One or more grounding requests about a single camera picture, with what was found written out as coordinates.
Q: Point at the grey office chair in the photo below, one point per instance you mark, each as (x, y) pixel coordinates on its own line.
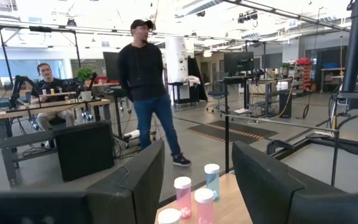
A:
(217, 95)

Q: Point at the white round column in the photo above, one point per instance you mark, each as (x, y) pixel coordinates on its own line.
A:
(176, 68)

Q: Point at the black table frame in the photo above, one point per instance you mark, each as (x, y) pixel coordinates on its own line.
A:
(322, 141)

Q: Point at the thick black pole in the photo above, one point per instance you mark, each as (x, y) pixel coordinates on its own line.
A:
(354, 46)

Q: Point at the black workstation desk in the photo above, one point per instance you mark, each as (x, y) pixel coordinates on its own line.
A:
(269, 93)

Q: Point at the black floor mat striped edge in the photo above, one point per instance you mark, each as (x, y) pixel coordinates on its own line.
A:
(228, 130)

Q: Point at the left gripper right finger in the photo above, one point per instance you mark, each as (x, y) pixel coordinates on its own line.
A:
(259, 193)

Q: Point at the black computer case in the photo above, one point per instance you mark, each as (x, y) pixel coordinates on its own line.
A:
(84, 149)

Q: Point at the small pink pill bottle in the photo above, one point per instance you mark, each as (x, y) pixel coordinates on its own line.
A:
(204, 208)
(182, 199)

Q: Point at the black ceiling track camera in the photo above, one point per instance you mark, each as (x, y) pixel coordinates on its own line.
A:
(247, 16)

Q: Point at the black utility cart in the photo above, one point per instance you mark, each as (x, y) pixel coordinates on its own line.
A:
(185, 93)

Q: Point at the black background robot arm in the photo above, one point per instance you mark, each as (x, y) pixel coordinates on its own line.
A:
(19, 82)
(73, 82)

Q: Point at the red storage shelf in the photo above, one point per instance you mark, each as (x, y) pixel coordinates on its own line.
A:
(304, 71)

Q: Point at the grey table mat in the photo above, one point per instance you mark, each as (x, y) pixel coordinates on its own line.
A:
(309, 168)

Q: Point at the wooden workstation table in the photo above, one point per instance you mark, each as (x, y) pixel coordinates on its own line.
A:
(51, 107)

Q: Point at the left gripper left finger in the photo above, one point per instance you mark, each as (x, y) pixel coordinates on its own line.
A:
(135, 193)

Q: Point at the small yellow-green pill bottle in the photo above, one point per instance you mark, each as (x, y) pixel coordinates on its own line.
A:
(169, 216)

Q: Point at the light blue pill bottle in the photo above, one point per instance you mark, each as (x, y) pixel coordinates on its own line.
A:
(212, 183)

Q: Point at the thin black shelf end frame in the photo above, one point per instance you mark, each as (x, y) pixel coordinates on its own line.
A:
(227, 143)

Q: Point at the standing person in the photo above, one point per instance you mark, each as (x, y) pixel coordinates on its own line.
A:
(141, 71)

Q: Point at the black clamp mount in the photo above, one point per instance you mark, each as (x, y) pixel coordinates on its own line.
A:
(275, 144)

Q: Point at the black hanging cloth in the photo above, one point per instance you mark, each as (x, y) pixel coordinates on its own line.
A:
(196, 74)

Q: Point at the thin black workstation frame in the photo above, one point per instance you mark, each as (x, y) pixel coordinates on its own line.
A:
(39, 29)

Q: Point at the black monitor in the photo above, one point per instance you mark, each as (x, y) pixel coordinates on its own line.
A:
(110, 65)
(238, 63)

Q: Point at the seated person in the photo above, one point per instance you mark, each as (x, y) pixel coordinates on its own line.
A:
(47, 85)

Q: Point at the black overhead light bar beam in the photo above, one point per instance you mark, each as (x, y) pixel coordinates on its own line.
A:
(322, 23)

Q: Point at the white cloth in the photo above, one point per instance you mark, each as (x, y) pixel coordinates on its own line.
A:
(192, 80)

